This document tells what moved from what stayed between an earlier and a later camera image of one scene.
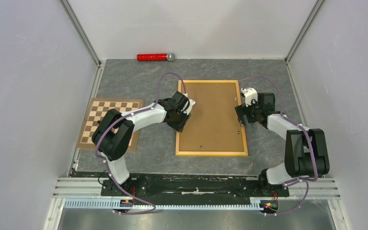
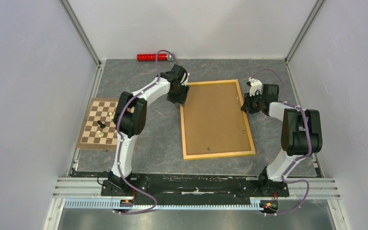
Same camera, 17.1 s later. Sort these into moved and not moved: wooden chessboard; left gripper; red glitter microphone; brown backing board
Moved: left gripper
Not moved: brown backing board; red glitter microphone; wooden chessboard
